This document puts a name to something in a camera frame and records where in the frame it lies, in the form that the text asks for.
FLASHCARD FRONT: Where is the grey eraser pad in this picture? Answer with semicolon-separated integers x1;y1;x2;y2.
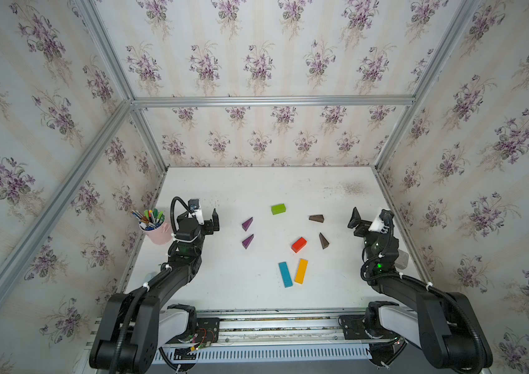
395;249;409;271

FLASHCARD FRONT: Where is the colourful pens bundle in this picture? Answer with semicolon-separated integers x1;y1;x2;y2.
131;209;165;232

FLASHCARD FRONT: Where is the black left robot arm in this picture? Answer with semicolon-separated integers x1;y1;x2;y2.
88;211;220;373

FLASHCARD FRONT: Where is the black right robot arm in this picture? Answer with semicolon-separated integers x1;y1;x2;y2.
339;209;493;373

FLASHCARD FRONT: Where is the pink pen cup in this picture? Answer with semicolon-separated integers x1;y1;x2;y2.
139;222;173;246

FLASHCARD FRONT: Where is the green rectangular block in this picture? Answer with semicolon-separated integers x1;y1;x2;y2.
271;204;286;215

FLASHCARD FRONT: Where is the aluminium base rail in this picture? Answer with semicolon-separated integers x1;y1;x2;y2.
84;308;434;366

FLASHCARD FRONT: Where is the purple triangle block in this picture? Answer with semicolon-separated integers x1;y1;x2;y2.
242;234;255;249
241;218;254;232

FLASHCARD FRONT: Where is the teal long block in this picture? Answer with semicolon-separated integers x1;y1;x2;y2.
279;262;293;288

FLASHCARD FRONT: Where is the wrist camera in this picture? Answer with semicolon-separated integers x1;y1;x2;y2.
188;199;205;225
368;209;394;234

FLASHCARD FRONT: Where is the brown triangle block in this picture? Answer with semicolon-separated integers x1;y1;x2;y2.
309;214;325;223
318;233;330;250

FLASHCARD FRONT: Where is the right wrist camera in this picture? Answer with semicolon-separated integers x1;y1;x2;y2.
368;209;394;234

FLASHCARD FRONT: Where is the yellow long block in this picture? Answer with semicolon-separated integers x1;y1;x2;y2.
294;259;308;285

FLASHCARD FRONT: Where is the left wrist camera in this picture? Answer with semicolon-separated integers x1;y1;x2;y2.
188;199;205;225

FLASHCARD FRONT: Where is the red rectangular block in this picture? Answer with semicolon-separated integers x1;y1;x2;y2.
291;237;307;253

